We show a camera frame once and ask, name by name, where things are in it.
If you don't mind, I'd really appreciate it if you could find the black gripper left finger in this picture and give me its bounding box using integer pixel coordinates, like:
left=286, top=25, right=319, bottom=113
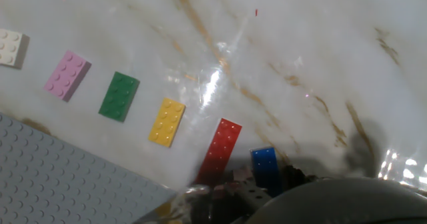
left=230, top=166, right=272, bottom=215

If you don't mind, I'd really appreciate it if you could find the green Lego brick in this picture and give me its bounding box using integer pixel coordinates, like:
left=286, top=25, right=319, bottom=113
left=98, top=71, right=141, bottom=123

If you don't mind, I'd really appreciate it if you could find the white Lego brick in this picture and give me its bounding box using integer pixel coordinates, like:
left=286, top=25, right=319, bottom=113
left=0, top=28, right=31, bottom=70

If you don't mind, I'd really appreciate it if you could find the pink Lego brick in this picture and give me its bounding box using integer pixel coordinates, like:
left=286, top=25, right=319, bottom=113
left=43, top=49, right=92, bottom=103

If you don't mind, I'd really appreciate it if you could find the marble pattern table sheet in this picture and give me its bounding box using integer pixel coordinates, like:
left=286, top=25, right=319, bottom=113
left=0, top=0, right=427, bottom=224

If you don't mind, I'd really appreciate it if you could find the red Lego brick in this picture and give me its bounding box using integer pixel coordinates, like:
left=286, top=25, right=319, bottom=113
left=193, top=117, right=243, bottom=187

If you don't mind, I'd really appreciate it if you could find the blue Lego brick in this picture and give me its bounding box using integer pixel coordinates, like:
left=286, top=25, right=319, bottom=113
left=250, top=146, right=284, bottom=198

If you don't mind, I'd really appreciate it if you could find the grey Lego baseplate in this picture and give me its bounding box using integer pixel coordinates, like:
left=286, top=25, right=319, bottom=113
left=0, top=112, right=177, bottom=224

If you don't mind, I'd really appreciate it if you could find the yellow Lego brick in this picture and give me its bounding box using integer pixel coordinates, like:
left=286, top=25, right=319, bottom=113
left=147, top=97, right=187, bottom=149

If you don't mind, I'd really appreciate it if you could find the thin grey sensor cable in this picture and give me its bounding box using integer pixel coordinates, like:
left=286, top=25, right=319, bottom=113
left=133, top=183, right=234, bottom=224

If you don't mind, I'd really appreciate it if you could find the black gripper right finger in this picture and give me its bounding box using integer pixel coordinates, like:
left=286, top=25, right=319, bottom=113
left=282, top=166, right=311, bottom=185

